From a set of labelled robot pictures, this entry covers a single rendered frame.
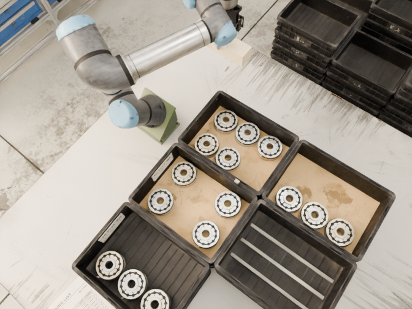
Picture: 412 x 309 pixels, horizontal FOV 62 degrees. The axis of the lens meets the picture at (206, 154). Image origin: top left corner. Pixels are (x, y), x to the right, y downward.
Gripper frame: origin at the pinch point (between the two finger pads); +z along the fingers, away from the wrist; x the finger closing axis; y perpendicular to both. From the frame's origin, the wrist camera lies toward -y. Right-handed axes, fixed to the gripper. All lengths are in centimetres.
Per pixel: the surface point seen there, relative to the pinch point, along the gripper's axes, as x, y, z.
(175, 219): -64, 25, 26
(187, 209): -58, 26, 26
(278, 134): -11.0, 37.4, 20.9
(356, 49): 94, 36, 71
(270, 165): -23, 42, 26
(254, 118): -11.3, 25.2, 19.5
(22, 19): -17, -163, 72
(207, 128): -24.4, 10.3, 25.8
